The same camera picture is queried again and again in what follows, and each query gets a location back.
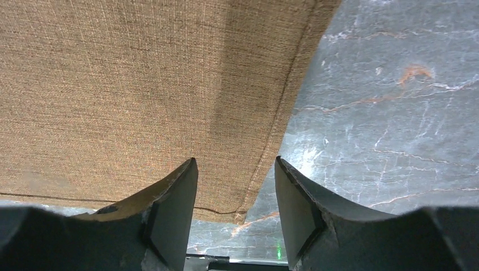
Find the brown cloth napkin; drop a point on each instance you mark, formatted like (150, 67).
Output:
(100, 99)

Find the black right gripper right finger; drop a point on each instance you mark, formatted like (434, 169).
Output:
(325, 231)

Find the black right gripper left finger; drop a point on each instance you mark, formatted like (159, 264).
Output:
(148, 230)

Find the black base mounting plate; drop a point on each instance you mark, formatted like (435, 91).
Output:
(194, 262)

